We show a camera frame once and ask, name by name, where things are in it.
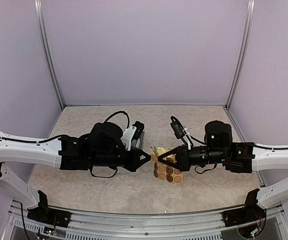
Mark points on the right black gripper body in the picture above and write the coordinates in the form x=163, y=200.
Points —
x=185, y=162

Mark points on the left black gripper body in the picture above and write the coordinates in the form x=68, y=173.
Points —
x=126, y=164

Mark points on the blue paper envelope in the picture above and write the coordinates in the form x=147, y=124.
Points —
x=137, y=140

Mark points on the brown sticker sheet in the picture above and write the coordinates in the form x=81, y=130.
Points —
x=164, y=172

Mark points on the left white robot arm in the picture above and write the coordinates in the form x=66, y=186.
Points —
x=107, y=145

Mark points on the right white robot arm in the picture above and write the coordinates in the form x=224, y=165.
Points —
x=236, y=157

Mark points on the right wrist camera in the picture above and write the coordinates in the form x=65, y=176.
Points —
x=181, y=132

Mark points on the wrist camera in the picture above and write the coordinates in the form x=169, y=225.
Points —
x=181, y=132
x=128, y=134

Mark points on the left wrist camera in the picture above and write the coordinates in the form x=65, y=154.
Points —
x=128, y=134

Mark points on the front aluminium rail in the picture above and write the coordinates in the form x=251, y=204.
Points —
x=89, y=225

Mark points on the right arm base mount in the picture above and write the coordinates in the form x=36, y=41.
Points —
x=249, y=212

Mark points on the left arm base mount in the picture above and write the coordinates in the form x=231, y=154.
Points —
x=44, y=214

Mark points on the left aluminium frame post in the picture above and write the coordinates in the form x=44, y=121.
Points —
x=47, y=53

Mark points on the aluminium frame post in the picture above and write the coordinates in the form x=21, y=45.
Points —
x=47, y=53
x=242, y=53

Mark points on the right aluminium frame post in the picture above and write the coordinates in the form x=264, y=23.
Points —
x=242, y=53

